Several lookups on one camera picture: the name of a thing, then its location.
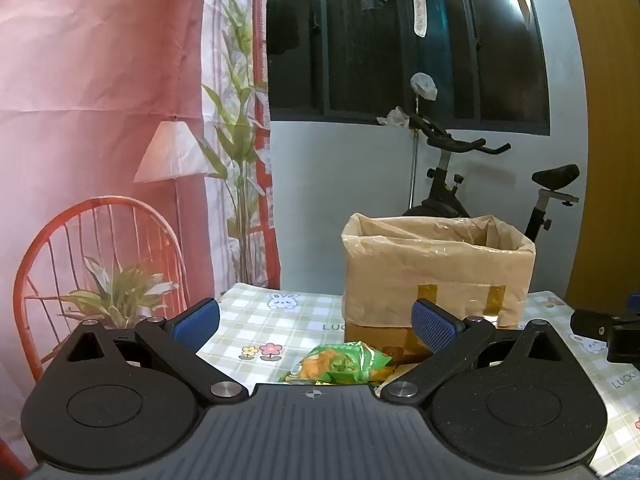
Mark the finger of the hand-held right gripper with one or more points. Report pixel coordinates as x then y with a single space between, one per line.
590 322
634 302

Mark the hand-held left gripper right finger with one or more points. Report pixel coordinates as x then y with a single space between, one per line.
432 330

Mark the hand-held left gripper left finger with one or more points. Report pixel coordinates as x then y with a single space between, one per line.
197 322

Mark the cardboard box with plastic liner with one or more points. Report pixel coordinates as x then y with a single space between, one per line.
440 265

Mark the green orange snack bag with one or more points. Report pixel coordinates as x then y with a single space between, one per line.
340 360

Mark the checked tablecloth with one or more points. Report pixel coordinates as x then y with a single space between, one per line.
280 325

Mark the wooden door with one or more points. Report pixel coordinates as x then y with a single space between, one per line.
610 160

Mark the thin metal pole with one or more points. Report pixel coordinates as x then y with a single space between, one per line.
414 170

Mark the black exercise bike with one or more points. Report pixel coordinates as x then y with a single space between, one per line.
442 167

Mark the crumpled white cloth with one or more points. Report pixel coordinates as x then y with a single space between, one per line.
395 117

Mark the white plastic bag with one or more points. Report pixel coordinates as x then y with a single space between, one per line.
425 86

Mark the dark window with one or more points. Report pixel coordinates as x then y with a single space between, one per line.
360 60

